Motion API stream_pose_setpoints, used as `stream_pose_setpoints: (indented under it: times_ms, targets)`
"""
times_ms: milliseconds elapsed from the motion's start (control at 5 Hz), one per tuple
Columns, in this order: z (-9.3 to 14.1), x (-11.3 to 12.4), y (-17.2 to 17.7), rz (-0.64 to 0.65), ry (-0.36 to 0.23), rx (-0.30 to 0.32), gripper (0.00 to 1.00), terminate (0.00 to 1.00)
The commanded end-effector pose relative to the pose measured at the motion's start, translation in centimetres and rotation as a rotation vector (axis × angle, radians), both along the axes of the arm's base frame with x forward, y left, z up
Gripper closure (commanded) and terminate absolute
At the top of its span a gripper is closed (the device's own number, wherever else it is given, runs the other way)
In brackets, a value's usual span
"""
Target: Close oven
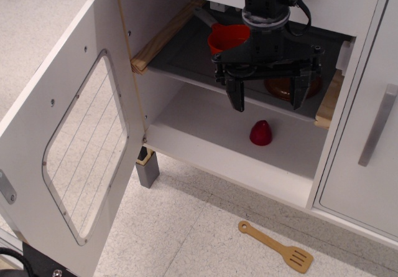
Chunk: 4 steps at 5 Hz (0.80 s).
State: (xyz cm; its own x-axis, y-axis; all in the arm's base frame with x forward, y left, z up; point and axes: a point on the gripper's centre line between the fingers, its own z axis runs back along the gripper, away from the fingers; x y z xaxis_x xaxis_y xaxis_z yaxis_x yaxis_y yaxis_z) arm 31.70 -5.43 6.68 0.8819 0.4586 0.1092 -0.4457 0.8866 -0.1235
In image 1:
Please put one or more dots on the orange toy saucepan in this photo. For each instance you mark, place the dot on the orange toy saucepan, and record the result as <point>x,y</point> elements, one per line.
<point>222,37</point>

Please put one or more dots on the red toy strawberry half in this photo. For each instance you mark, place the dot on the red toy strawberry half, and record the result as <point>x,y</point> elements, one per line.
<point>261,133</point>

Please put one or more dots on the white oven door with window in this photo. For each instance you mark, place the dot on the white oven door with window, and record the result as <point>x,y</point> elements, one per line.
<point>30,124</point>

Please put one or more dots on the white right cabinet door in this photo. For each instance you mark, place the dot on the white right cabinet door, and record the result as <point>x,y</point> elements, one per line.
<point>361,185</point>

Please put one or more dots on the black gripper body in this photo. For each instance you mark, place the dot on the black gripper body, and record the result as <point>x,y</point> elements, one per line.
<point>269,56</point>

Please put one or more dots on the grey oven tray shelf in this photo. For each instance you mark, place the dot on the grey oven tray shelf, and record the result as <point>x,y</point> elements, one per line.
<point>187,58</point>

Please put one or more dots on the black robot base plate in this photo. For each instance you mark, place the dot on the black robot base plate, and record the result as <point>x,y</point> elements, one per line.
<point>42,265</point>

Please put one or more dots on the brown pot lid orange knob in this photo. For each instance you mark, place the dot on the brown pot lid orange knob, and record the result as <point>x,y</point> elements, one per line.
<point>280,87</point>

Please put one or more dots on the white toy kitchen cabinet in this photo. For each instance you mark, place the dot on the white toy kitchen cabinet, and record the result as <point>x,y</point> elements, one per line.
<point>197,126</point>

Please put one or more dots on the grey cabinet leg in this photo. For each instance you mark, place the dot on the grey cabinet leg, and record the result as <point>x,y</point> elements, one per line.
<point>148,170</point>

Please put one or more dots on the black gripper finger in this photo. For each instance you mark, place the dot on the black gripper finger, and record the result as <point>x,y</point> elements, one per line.
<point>235,92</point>
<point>299,88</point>

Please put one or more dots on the wooden slotted spatula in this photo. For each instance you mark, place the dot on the wooden slotted spatula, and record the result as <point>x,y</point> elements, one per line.
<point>295,257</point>

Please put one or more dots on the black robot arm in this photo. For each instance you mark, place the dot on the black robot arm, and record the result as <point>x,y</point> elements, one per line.
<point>270,15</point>

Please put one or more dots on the silver cabinet door handle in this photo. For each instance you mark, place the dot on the silver cabinet door handle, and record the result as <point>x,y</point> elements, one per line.
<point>380,121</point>

